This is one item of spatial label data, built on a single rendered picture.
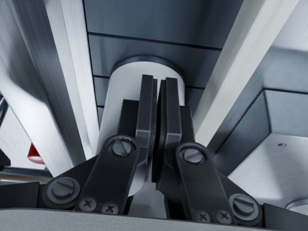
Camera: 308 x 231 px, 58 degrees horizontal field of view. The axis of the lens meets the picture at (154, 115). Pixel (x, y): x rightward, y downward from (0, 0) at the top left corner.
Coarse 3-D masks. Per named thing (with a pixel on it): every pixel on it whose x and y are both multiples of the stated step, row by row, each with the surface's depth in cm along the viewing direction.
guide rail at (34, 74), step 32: (0, 0) 5; (32, 0) 5; (0, 32) 5; (32, 32) 6; (0, 64) 6; (32, 64) 6; (32, 96) 7; (64, 96) 9; (32, 128) 8; (64, 128) 9; (64, 160) 11
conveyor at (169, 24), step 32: (96, 0) 14; (128, 0) 14; (160, 0) 14; (192, 0) 14; (224, 0) 14; (96, 32) 16; (128, 32) 16; (160, 32) 15; (192, 32) 15; (224, 32) 15; (96, 64) 18; (192, 64) 18; (96, 96) 21; (192, 96) 20
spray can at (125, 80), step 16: (128, 64) 17; (144, 64) 17; (160, 64) 17; (112, 80) 17; (128, 80) 16; (160, 80) 16; (112, 96) 16; (128, 96) 16; (112, 112) 16; (112, 128) 15; (144, 192) 13; (160, 192) 13; (144, 208) 12; (160, 208) 13
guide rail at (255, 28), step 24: (264, 0) 10; (288, 0) 9; (240, 24) 12; (264, 24) 10; (240, 48) 12; (264, 48) 11; (216, 72) 15; (240, 72) 13; (216, 96) 14; (192, 120) 20; (216, 120) 16
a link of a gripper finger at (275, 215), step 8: (264, 208) 9; (272, 208) 9; (280, 208) 9; (264, 216) 9; (272, 216) 9; (280, 216) 9; (288, 216) 9; (296, 216) 9; (304, 216) 9; (264, 224) 8; (272, 224) 8; (280, 224) 8; (288, 224) 8; (296, 224) 8; (304, 224) 8
